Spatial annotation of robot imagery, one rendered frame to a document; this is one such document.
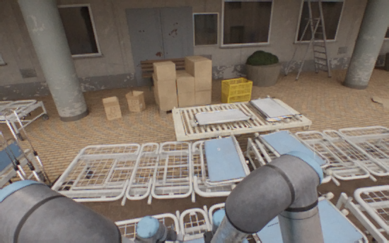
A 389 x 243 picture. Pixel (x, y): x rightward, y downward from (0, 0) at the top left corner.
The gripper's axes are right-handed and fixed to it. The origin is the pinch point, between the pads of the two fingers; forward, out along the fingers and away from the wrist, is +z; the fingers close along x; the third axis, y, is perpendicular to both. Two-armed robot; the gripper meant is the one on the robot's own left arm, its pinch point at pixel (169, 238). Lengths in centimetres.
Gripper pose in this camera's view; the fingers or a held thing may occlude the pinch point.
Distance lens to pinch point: 127.8
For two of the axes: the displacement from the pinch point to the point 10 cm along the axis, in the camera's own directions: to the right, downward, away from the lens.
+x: -9.7, 0.6, 2.2
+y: 0.9, -7.8, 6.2
